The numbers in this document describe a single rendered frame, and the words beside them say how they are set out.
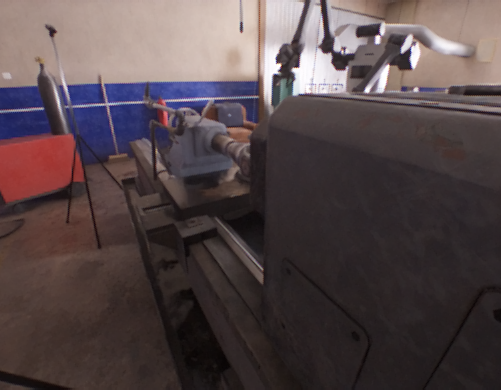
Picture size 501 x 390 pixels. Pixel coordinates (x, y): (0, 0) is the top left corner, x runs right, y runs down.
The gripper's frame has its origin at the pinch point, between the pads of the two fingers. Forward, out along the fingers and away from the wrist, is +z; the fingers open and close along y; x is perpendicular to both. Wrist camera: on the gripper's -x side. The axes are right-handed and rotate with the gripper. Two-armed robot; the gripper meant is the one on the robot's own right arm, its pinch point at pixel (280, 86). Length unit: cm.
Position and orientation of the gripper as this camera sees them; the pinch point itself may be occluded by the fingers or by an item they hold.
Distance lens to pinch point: 159.4
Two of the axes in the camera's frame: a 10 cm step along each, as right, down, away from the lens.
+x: 6.6, 2.1, 7.2
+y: 6.5, 3.2, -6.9
